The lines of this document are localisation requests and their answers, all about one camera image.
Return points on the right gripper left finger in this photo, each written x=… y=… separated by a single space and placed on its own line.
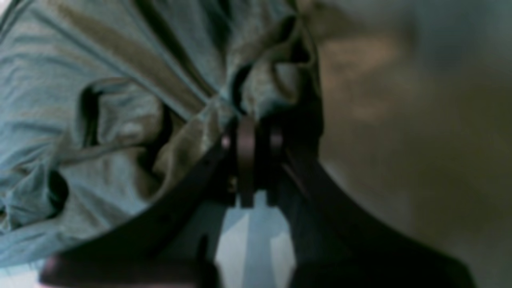
x=127 y=257

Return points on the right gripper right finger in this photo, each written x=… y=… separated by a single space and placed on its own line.
x=338 y=244

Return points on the green grey T-shirt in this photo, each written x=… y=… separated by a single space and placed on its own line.
x=106 y=104

